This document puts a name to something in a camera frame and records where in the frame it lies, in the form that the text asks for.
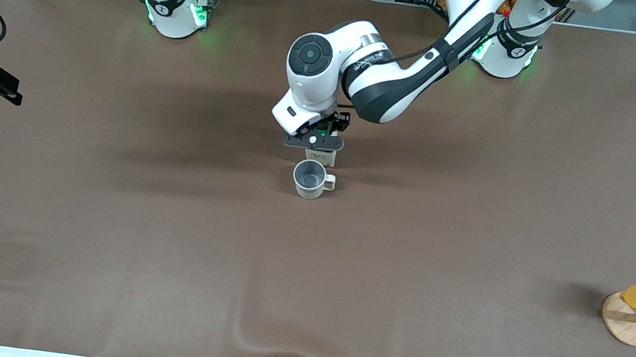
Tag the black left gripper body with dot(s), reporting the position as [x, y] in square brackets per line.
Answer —
[339, 122]

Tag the blue milk carton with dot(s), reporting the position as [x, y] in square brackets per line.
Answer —
[321, 156]

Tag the white ribbed mug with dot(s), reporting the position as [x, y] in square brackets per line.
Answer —
[310, 180]

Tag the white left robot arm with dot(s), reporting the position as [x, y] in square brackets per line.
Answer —
[380, 82]

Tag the bag of orange buns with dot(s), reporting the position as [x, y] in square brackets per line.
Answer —
[505, 8]

